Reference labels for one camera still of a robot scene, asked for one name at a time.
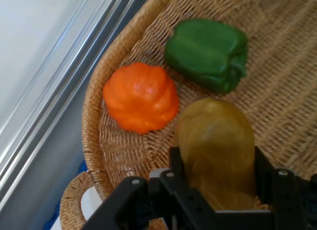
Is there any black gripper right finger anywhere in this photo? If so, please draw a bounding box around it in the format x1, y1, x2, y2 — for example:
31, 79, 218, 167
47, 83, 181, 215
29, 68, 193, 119
253, 145, 317, 230

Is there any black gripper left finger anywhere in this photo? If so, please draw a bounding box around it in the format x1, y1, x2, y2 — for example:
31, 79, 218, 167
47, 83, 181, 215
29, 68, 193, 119
85, 145, 216, 230

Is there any brown toy potato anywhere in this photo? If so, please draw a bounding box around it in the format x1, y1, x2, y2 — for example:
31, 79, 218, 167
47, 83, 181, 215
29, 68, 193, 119
174, 97, 256, 211

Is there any orange toy pumpkin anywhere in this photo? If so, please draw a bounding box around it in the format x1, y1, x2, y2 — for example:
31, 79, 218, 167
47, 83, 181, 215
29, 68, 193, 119
103, 62, 179, 134

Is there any green toy bell pepper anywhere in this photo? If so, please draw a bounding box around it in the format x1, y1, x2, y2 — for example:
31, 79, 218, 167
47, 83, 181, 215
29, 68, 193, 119
164, 18, 249, 94

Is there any woven wicker basket with handles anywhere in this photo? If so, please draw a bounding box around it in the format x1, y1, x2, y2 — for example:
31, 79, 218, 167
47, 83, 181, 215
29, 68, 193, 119
59, 0, 317, 230

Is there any aluminium wall rail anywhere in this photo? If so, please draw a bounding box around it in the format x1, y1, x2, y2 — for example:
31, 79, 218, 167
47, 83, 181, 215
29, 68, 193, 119
0, 0, 159, 208

